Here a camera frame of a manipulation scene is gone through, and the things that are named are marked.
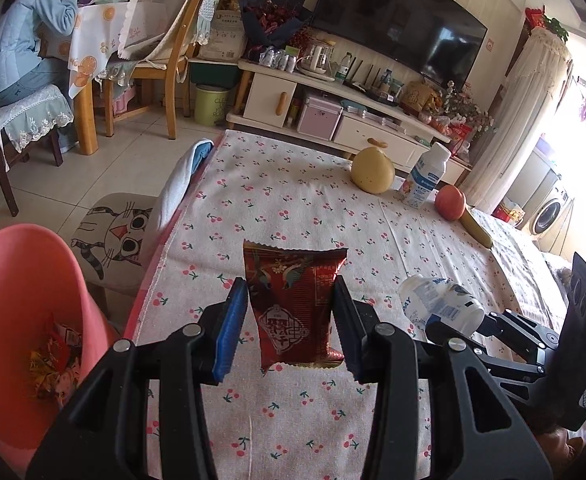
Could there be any red snack packet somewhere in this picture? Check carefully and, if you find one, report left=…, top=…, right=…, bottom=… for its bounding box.
left=243, top=240, right=347, bottom=372

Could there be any pink plastic trash bin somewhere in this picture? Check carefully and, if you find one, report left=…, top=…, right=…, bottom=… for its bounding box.
left=0, top=223, right=117, bottom=474

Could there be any white washing machine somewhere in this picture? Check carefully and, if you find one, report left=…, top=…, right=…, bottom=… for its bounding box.
left=528, top=185, right=570, bottom=240

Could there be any cherry print tablecloth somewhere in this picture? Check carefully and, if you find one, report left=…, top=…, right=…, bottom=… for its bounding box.
left=127, top=131, right=566, bottom=479

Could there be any yellow banana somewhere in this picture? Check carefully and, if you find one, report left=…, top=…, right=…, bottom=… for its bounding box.
left=459, top=209, right=493, bottom=249

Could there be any white blue cloth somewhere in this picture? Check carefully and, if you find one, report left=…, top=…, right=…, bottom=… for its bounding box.
left=147, top=138, right=215, bottom=256

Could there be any cat print stool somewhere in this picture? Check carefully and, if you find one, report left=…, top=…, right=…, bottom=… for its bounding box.
left=69, top=193, right=156, bottom=297

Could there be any yellow pear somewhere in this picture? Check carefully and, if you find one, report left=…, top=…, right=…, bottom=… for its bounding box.
left=351, top=146, right=395, bottom=195

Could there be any red apple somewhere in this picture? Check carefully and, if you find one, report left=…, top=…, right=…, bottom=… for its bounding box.
left=434, top=184, right=466, bottom=222

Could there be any white milk bottle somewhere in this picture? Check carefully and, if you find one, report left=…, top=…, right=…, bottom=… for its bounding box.
left=399, top=143, right=450, bottom=208

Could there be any pink storage box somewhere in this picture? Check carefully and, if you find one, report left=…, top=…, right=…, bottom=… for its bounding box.
left=296, top=93, right=343, bottom=141

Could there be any green waste bin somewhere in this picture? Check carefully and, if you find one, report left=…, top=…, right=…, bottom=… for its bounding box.
left=194, top=84, right=229, bottom=127

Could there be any cream TV cabinet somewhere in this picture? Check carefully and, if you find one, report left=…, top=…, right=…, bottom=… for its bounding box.
left=187, top=34, right=474, bottom=187

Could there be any light wooden chair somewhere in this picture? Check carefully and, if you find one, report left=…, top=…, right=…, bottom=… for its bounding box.
left=122, top=0, right=219, bottom=140

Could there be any electric kettle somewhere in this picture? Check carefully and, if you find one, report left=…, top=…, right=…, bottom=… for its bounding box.
left=296, top=40, right=334, bottom=81

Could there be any dark wooden chair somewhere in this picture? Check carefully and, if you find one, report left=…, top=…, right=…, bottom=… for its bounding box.
left=0, top=84, right=74, bottom=217

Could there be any dark red flower bouquet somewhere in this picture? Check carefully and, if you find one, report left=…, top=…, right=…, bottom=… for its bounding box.
left=239, top=0, right=311, bottom=58

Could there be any orange print dining table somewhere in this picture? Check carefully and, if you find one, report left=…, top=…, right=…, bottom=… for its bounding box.
left=40, top=0, right=135, bottom=157

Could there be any black flat television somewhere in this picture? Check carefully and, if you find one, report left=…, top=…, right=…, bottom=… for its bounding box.
left=311, top=0, right=486, bottom=90

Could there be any seated person in blue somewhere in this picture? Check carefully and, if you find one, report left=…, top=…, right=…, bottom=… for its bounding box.
left=0, top=0, right=80, bottom=111

